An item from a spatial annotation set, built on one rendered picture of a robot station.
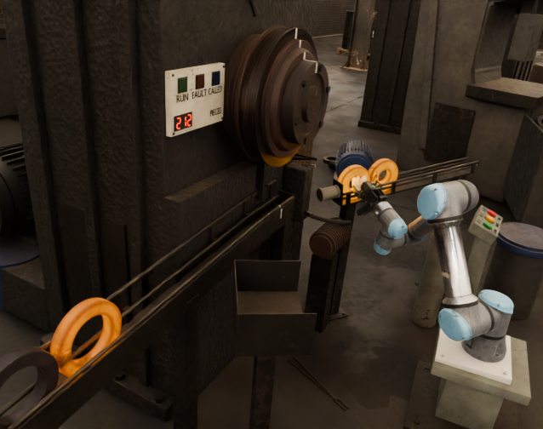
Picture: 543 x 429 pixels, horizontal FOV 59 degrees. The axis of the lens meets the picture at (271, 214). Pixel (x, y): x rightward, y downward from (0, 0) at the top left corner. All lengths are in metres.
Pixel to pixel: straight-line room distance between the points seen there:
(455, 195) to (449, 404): 0.80
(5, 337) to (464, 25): 3.67
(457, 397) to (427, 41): 3.02
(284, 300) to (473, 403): 0.87
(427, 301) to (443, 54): 2.39
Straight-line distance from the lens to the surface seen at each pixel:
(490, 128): 4.20
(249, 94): 1.53
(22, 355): 1.12
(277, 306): 1.48
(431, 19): 4.33
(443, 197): 1.70
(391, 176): 2.28
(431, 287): 2.43
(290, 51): 1.62
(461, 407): 2.06
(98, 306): 1.21
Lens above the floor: 1.47
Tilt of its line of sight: 25 degrees down
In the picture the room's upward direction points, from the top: 5 degrees clockwise
